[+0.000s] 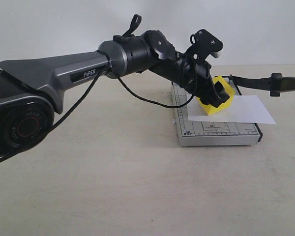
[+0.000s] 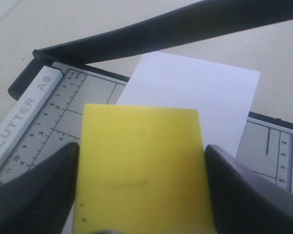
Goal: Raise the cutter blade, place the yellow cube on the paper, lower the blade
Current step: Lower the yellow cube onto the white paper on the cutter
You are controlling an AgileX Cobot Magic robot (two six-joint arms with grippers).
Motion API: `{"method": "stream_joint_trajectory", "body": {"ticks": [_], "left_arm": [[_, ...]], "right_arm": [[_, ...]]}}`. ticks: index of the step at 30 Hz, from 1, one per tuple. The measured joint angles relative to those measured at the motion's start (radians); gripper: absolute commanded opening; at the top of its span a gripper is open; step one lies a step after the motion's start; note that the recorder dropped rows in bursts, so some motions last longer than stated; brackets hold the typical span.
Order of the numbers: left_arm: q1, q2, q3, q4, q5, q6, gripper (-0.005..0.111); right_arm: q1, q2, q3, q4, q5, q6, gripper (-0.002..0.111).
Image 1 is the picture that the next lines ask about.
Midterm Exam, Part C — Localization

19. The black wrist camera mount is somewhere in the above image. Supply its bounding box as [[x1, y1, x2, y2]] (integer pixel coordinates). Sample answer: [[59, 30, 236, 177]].
[[185, 29, 224, 62]]

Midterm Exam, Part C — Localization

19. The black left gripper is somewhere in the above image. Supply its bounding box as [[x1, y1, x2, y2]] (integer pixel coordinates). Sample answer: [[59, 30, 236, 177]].
[[173, 53, 229, 108]]

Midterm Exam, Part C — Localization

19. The yellow cube block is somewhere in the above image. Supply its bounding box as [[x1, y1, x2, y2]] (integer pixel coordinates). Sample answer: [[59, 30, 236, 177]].
[[197, 76, 235, 116]]

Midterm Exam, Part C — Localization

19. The grey paper cutter base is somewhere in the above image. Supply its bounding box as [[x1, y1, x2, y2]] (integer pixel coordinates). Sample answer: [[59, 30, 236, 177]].
[[171, 77, 264, 148]]

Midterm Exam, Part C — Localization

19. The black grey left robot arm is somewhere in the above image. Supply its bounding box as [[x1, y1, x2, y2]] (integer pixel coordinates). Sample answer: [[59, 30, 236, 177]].
[[0, 29, 229, 157]]

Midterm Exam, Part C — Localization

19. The black cutter blade arm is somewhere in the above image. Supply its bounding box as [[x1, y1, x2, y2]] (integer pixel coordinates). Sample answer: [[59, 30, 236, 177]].
[[229, 73, 295, 97]]

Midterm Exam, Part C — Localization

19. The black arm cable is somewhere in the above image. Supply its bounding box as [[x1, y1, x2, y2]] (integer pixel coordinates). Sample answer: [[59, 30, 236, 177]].
[[0, 14, 202, 168]]

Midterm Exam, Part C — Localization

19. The white paper sheet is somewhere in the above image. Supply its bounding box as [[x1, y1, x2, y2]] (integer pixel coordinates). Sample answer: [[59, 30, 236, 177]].
[[187, 95, 276, 124]]

